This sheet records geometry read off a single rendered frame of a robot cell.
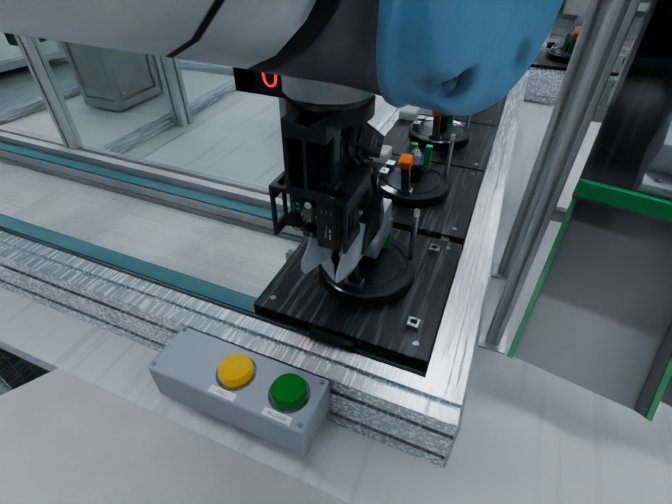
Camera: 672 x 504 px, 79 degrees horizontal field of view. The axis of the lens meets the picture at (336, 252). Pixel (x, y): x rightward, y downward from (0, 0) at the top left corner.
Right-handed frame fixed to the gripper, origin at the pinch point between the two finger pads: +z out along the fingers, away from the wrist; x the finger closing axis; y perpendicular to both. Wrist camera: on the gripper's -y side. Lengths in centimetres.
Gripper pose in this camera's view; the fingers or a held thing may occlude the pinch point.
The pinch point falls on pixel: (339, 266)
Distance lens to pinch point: 46.7
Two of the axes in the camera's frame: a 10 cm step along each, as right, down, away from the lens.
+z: 0.0, 7.7, 6.4
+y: -3.9, 5.9, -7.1
